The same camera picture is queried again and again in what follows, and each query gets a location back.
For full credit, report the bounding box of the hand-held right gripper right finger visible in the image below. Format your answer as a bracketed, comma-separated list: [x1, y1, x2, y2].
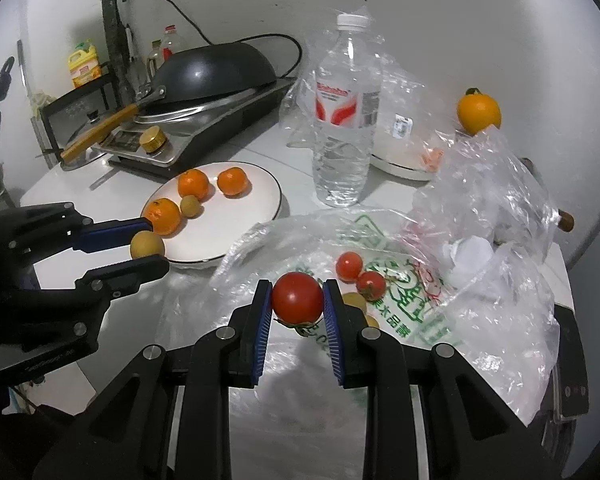
[322, 278, 563, 480]

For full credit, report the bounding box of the steel pot with brown handle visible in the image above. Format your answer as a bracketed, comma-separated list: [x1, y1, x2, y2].
[522, 157, 577, 235]

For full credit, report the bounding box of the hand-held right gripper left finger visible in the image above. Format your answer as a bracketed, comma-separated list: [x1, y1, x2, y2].
[32, 280, 273, 480]

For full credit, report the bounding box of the black umbrella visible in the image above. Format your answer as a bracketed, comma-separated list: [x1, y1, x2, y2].
[112, 0, 141, 96]

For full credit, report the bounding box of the green printed plastic bag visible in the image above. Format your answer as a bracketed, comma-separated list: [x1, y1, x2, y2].
[157, 210, 561, 426]

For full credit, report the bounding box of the white crumpled tissue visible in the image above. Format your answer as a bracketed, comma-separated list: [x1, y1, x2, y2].
[442, 237, 496, 291]

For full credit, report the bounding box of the red cherry tomato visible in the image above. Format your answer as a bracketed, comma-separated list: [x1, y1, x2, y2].
[356, 271, 387, 301]
[271, 271, 326, 325]
[335, 251, 365, 282]

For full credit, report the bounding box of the steel induction cooker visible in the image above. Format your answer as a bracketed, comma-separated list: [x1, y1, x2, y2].
[97, 77, 301, 181]

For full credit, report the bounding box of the clear water bottle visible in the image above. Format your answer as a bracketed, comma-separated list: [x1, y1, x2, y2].
[312, 12, 383, 208]

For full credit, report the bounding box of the dark oil bottle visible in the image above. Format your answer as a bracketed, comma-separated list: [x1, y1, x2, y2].
[146, 40, 163, 78]

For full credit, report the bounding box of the grey metal pole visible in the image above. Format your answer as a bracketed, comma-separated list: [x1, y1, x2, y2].
[16, 42, 28, 111]

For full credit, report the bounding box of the large orange with stem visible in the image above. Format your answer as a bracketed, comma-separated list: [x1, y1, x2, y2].
[456, 87, 502, 136]

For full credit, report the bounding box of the white plate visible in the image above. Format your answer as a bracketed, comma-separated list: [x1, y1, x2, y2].
[141, 161, 283, 264]

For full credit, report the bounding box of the small mandarin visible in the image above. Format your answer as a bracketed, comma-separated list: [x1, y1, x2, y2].
[177, 168, 211, 200]
[142, 198, 182, 236]
[216, 166, 249, 197]

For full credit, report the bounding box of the red label bottle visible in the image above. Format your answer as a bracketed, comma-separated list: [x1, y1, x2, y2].
[160, 25, 182, 61]

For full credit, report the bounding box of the yellow detergent bottle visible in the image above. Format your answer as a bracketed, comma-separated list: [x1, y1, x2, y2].
[68, 42, 103, 89]

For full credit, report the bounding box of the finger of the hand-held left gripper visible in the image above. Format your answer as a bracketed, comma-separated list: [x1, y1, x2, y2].
[0, 201, 155, 261]
[10, 254, 171, 348]

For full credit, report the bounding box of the crumpled clear plastic bag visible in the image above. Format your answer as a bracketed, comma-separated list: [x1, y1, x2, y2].
[405, 125, 573, 286]

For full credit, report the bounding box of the black metal rack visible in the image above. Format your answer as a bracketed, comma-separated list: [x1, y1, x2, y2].
[37, 72, 118, 133]

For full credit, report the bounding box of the black wok with wooden handle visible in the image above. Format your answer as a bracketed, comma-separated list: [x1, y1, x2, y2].
[60, 42, 278, 163]

